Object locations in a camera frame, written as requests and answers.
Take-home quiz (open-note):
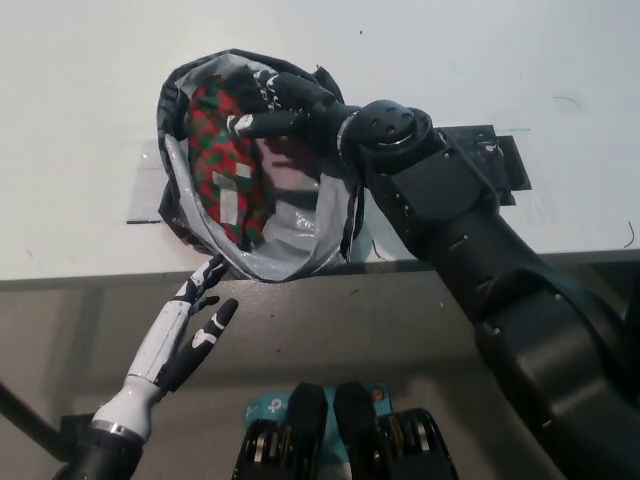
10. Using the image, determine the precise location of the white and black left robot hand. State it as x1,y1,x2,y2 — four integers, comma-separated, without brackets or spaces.
92,253,239,441

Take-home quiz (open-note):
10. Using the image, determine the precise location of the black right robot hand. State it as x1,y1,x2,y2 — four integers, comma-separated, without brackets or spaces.
227,69,359,156

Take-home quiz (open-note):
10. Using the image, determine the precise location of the red green coffee bean bag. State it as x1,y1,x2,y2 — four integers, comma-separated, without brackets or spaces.
187,72,281,246

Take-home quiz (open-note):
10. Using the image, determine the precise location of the black plastic bag grey inside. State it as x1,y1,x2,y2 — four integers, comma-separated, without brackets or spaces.
157,48,366,284

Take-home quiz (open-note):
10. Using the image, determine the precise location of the black table leg bar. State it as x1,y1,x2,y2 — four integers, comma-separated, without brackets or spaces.
0,382,64,466

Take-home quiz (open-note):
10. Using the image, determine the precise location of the clear tape patch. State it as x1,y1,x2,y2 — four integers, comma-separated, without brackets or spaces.
125,139,169,225

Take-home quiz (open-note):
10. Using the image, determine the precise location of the black tape patch on table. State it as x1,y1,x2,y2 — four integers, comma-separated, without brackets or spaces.
432,124,532,206

